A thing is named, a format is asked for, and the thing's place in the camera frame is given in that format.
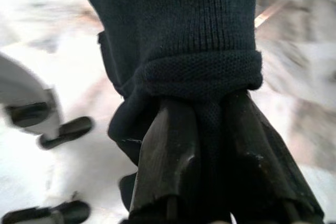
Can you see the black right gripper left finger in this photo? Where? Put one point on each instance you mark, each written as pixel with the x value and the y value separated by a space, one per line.
pixel 168 150

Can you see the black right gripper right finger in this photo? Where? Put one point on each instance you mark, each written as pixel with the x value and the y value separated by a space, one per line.
pixel 267 163

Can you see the plain black shirt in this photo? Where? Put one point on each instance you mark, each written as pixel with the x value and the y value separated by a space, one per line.
pixel 170 24

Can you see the black left robot foot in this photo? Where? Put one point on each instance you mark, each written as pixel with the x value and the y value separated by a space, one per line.
pixel 68 132

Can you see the black robot foot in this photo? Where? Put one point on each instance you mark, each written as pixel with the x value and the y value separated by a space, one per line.
pixel 68 132
pixel 71 211

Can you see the black right robot foot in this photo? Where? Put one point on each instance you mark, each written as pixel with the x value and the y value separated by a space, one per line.
pixel 71 211

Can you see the grey left robot leg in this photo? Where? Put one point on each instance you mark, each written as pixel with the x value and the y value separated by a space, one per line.
pixel 23 82

